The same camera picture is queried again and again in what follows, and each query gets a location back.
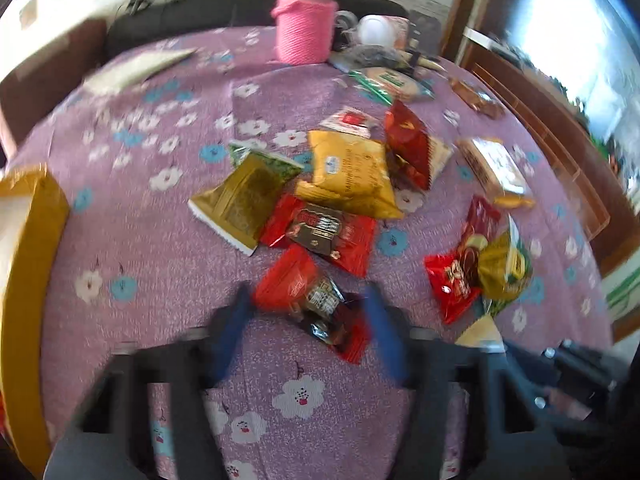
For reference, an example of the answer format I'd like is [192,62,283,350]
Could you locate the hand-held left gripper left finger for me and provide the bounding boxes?
[60,282,256,480]

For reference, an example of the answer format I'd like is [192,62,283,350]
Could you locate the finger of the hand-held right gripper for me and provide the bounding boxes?
[530,391,618,442]
[542,338,633,393]

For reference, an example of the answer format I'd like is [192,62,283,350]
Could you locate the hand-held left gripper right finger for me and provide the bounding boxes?
[364,281,557,480]

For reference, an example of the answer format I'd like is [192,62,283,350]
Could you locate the red snack packet dark print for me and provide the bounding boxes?
[252,244,373,365]
[259,194,377,278]

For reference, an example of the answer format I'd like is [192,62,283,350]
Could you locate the pale biscuit packet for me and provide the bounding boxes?
[429,134,455,183]

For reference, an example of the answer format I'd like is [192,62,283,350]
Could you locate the yellow box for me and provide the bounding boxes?
[0,166,71,478]

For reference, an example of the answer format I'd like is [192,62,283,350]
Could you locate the pale yellow packet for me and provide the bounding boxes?
[454,314,505,352]

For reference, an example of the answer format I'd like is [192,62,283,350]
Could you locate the purple floral tablecloth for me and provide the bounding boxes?
[0,24,617,480]

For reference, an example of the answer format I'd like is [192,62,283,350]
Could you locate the gold green snack packet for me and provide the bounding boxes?
[477,229,534,306]
[188,151,304,257]

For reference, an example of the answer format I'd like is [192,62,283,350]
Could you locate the yellow snack packet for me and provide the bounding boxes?
[294,130,405,220]

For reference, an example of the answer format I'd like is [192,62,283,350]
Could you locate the dark red gold foil packet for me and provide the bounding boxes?
[384,99,437,192]

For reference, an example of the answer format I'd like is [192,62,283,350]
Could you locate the cracker packet yellow ends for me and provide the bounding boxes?
[456,137,536,209]

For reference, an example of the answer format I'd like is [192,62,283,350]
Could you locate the white packet red print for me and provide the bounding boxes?
[320,106,382,139]

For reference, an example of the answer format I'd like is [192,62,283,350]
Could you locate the wooden cabinet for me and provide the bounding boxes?
[459,25,632,273]

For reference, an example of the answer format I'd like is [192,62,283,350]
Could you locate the round crackers packet green label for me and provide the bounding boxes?
[349,66,435,107]

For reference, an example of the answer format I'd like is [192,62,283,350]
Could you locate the brown wafer packet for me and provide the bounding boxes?
[449,77,507,120]

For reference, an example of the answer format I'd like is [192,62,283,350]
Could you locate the white paper envelope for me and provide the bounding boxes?
[81,48,197,97]

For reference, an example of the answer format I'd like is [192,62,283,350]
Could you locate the clear bag dark contents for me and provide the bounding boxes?
[344,44,403,70]

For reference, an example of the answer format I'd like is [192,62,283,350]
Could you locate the white cup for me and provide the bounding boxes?
[357,14,402,47]

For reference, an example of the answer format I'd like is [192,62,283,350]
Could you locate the small black device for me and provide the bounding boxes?
[332,10,360,52]

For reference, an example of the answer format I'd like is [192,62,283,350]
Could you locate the pink knit-sleeved bottle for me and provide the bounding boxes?
[270,0,338,67]

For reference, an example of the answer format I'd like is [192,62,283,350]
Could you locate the dark brown wooden furniture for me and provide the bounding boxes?
[0,19,107,161]

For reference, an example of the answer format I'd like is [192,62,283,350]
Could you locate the black sofa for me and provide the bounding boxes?
[104,0,408,62]

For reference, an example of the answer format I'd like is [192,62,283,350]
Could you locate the window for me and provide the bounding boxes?
[505,0,640,161]

